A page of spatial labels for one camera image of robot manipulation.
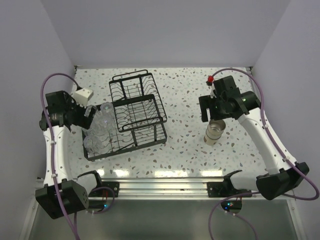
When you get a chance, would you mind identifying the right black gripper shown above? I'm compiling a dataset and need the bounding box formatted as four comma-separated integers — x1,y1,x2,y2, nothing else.
199,93,233,122

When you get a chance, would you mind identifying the clear glass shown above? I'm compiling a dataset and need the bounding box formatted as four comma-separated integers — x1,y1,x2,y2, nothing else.
83,105,101,134
100,102,116,125
83,135,105,154
97,116,116,136

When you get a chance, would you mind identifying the beige cup rack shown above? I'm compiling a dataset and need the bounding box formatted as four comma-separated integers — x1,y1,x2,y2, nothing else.
205,119,226,140
203,129,222,146

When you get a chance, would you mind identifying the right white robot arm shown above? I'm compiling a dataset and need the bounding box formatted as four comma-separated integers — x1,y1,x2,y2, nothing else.
199,76,310,200

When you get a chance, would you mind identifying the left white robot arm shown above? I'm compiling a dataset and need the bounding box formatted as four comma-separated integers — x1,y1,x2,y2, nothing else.
35,88,104,219

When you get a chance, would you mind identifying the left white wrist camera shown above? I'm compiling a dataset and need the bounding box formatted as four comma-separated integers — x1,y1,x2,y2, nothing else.
72,88,94,107

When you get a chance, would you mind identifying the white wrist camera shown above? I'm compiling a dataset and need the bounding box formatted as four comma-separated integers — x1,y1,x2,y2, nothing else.
72,88,94,107
206,75,216,98

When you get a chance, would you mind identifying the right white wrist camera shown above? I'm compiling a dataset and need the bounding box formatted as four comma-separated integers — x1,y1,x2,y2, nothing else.
206,75,216,98

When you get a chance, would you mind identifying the black wire dish rack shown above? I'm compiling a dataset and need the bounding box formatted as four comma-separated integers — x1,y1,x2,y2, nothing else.
83,69,168,161

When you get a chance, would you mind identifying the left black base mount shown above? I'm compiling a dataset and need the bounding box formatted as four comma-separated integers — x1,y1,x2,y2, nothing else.
89,181,120,200

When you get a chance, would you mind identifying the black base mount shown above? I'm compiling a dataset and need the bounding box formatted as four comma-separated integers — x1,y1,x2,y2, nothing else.
89,181,120,200
206,170,252,198

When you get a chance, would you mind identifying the aluminium front rail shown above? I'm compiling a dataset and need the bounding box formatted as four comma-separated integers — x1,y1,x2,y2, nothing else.
32,176,293,201

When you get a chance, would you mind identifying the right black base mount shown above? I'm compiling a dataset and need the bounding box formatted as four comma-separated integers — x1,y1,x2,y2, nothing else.
206,170,252,198

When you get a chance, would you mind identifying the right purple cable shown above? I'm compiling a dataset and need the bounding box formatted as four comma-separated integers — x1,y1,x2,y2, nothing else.
208,67,320,240

